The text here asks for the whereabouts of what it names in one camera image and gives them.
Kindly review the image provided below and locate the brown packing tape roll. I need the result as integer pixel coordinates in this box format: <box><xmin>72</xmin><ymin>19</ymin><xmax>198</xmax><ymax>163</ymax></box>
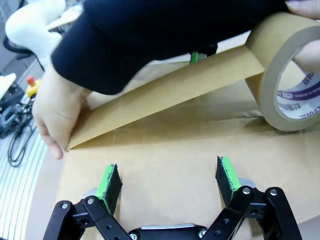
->
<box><xmin>65</xmin><ymin>11</ymin><xmax>320</xmax><ymax>153</ymax></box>

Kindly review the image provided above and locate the person's right hand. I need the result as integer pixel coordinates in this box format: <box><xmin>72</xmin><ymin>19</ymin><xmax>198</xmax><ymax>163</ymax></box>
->
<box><xmin>32</xmin><ymin>65</ymin><xmax>94</xmax><ymax>160</ymax></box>

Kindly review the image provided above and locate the right forearm in black sleeve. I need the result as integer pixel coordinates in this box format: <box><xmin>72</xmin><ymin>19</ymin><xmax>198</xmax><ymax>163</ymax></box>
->
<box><xmin>50</xmin><ymin>0</ymin><xmax>292</xmax><ymax>96</ymax></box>

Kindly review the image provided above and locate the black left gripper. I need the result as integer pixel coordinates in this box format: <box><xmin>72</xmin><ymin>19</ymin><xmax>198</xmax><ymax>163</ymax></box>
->
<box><xmin>190</xmin><ymin>43</ymin><xmax>218</xmax><ymax>66</ymax></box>

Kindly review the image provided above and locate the black device pile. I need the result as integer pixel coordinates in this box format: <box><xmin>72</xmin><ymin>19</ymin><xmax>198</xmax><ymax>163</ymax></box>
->
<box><xmin>0</xmin><ymin>99</ymin><xmax>34</xmax><ymax>140</ymax></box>

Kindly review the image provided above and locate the yellow emergency stop button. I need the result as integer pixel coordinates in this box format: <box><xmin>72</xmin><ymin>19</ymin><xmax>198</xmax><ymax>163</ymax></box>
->
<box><xmin>25</xmin><ymin>75</ymin><xmax>42</xmax><ymax>100</ymax></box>

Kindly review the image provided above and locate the black cable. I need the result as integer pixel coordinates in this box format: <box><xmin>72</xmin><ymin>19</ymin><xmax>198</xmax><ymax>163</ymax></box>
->
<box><xmin>6</xmin><ymin>119</ymin><xmax>39</xmax><ymax>168</ymax></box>

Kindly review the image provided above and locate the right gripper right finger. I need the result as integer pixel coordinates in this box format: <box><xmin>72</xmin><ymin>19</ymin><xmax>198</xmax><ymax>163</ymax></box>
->
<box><xmin>206</xmin><ymin>156</ymin><xmax>303</xmax><ymax>240</ymax></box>

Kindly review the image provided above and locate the brown cardboard box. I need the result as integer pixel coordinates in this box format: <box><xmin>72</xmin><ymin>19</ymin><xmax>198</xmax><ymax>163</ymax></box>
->
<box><xmin>55</xmin><ymin>29</ymin><xmax>320</xmax><ymax>240</ymax></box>

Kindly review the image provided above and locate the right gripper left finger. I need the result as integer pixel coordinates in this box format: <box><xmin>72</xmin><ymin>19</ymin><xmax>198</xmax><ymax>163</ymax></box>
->
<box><xmin>43</xmin><ymin>163</ymin><xmax>132</xmax><ymax>240</ymax></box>

